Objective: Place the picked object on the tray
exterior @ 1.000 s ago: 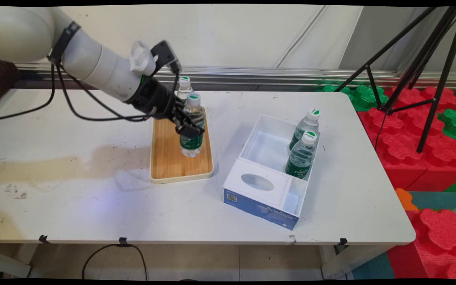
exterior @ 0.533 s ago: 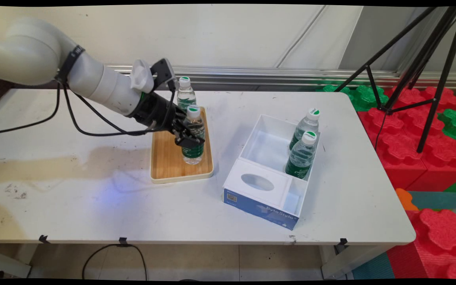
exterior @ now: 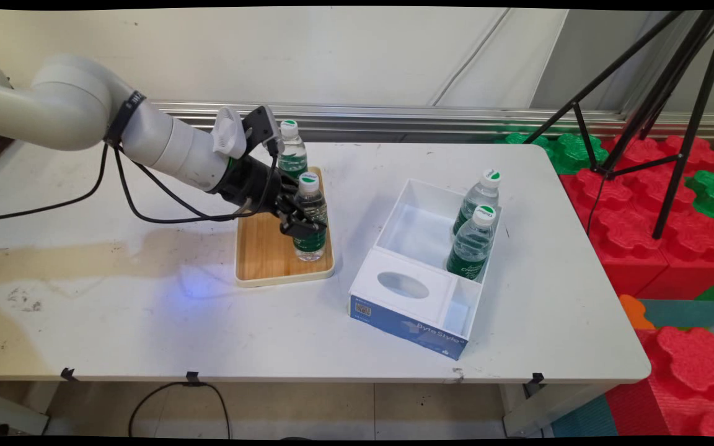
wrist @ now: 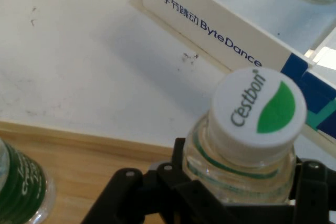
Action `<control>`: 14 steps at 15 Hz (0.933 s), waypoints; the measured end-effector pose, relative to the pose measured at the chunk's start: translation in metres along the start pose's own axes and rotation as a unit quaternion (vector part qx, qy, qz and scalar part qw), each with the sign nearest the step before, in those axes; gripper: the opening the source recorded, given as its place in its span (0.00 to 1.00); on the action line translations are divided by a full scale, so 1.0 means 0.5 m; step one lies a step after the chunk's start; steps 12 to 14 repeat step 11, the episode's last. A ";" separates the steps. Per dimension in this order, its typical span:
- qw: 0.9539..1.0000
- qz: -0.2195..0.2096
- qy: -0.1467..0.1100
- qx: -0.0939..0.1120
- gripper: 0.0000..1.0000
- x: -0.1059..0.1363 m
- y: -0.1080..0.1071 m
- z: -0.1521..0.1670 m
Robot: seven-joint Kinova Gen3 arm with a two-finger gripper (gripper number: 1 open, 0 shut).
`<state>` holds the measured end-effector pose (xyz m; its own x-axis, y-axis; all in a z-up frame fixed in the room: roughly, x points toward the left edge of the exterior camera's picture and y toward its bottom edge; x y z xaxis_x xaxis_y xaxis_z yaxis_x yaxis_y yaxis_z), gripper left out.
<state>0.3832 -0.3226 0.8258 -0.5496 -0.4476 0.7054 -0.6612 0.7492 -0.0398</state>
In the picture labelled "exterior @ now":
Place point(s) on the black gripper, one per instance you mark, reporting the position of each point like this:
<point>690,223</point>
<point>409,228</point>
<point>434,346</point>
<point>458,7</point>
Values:
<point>248,183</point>

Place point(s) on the water bottle green label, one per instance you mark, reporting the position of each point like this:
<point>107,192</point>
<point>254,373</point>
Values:
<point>292,155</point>
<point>480,195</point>
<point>312,198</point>
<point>471,244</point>

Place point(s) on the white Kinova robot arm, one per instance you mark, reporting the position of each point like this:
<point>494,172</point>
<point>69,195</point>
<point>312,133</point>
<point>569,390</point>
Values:
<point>84,111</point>

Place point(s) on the bamboo tray white rim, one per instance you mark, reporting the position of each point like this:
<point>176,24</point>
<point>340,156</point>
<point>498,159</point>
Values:
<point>264,254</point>

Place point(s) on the white blue cardboard box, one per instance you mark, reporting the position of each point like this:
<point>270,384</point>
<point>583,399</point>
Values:
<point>422,272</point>

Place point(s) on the dark green foam block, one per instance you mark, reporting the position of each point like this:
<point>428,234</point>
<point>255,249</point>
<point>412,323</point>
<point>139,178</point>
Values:
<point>571,152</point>

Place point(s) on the grey table leg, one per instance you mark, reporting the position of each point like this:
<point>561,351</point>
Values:
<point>543,406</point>
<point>10,412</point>

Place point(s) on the large red foam block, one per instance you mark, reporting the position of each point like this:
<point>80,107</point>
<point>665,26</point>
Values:
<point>636,229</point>

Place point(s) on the orange foam piece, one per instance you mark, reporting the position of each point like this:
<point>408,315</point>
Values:
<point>633,313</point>

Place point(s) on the flat red foam block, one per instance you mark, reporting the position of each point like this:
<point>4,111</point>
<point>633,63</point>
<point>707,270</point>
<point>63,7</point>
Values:
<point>648,152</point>

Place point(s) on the black tripod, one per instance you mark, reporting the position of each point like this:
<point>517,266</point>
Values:
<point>673,93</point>

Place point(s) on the teal foam mat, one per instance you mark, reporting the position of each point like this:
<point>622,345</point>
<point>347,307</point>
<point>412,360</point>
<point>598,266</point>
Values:
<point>685,313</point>

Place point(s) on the red foam block ribbed side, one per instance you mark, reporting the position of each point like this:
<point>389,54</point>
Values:
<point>685,378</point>

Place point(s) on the black wrist camera, white mount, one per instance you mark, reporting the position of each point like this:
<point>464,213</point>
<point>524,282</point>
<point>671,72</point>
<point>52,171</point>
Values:
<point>251,130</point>

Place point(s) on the aluminium wall rail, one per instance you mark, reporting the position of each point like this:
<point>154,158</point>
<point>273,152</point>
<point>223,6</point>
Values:
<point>394,118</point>

